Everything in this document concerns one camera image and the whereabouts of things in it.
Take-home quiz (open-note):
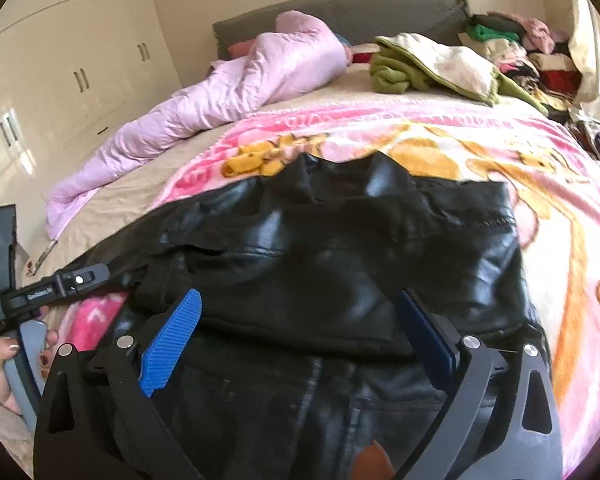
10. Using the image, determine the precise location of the black leather jacket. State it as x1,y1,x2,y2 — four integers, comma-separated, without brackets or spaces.
76,153,546,479

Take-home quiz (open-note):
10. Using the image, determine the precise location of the pile of folded clothes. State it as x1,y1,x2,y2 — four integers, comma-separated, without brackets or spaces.
458,12,600,162

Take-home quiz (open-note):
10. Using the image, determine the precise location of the pink cartoon fleece blanket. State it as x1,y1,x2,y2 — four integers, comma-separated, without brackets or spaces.
44,102,600,476

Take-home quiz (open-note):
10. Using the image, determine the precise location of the cream wardrobe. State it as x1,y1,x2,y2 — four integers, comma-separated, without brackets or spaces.
0,0,180,254

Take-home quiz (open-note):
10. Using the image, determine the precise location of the green and cream blanket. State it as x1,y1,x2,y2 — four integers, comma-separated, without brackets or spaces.
370,32,548,116

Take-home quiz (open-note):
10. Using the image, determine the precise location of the cream curtain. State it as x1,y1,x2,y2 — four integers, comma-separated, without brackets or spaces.
569,0,600,120

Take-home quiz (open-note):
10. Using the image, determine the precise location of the lilac quilted duvet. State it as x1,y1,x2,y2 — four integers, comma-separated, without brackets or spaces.
46,11,350,240

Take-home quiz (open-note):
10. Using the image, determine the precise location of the grey upholstered headboard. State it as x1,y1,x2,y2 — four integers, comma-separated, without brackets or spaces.
212,0,470,60

